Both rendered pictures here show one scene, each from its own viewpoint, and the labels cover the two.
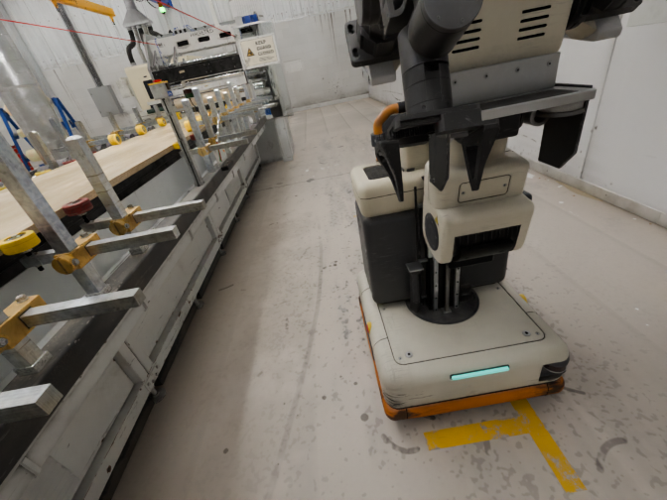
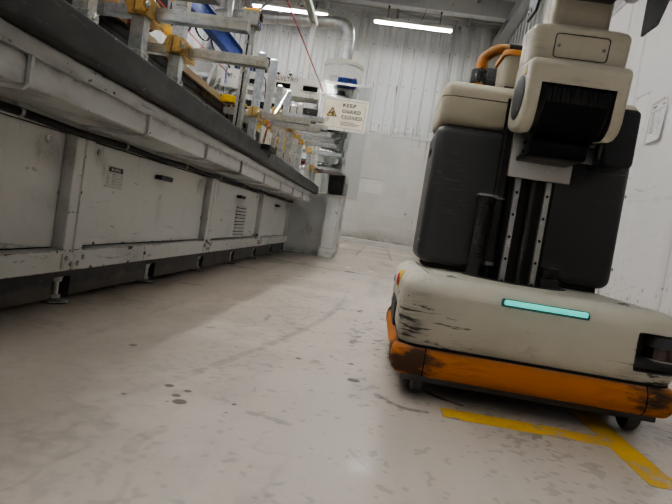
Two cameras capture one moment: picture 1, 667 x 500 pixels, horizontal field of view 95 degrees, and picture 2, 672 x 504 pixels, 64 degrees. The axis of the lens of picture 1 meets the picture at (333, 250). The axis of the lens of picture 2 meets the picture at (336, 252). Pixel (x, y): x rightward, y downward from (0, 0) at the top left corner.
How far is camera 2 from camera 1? 100 cm
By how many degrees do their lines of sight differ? 28
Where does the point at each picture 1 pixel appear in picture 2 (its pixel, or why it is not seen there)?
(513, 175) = (613, 41)
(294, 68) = (370, 189)
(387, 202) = (473, 107)
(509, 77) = not seen: outside the picture
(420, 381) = (459, 292)
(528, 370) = (617, 335)
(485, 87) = not seen: outside the picture
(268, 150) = (302, 235)
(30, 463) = (33, 66)
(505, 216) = (600, 72)
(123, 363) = (63, 205)
